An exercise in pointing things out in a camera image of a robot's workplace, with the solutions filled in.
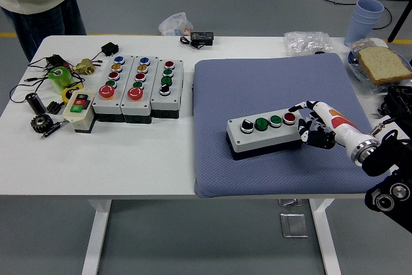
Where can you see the black metal gear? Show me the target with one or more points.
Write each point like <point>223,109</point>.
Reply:
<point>42,124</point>

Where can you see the yellow tape roll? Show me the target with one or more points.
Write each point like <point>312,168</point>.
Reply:
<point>66,94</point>

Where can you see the clear plastic bread bag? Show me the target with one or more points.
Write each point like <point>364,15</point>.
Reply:
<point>355,69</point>

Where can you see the white plastic bag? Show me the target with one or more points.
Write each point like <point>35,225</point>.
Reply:
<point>175,25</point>

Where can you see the brass valve fitting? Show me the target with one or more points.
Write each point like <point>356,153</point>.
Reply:
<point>85,66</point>

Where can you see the small metal floor plate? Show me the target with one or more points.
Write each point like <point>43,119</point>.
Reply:
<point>289,202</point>

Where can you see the black finned heat sink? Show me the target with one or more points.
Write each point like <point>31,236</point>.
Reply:
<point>55,107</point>

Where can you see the clear bag of small parts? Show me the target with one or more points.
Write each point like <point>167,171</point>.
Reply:
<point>305,43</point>

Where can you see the five-button emergency stop box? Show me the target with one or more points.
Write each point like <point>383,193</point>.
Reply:
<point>135,107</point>
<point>103,106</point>

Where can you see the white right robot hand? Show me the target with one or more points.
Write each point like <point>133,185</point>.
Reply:
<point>334,123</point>

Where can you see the blue-grey quilted mat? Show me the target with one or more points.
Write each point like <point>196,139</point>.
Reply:
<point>257,88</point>

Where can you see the four-button control box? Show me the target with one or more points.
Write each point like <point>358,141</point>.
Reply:
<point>164,102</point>
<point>267,139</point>

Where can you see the black metal pen tool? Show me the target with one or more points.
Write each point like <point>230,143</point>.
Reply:
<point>51,130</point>

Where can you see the cream red-green switch box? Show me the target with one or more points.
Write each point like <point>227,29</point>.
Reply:
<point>80,120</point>

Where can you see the black metal machine part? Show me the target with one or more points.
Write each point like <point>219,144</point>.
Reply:
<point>400,101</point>

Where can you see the black slanted pole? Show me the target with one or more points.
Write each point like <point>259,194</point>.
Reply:
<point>399,20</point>

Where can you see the small black electronic module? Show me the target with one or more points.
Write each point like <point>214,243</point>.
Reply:
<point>56,60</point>

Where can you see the white table leg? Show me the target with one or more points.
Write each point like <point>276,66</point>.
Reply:
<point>326,239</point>
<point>96,239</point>

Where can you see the light blue plastic cup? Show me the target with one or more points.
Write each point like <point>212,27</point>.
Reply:
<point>363,20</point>
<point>369,6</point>
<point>357,33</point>

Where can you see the green cylinder roll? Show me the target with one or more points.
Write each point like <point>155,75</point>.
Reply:
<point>61,78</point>

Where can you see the black cylindrical capacitor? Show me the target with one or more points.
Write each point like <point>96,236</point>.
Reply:
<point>34,102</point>

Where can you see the slice of bread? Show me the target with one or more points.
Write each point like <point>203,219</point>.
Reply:
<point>383,64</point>

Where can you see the large metal floor plate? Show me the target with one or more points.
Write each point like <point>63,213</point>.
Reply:
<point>293,225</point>

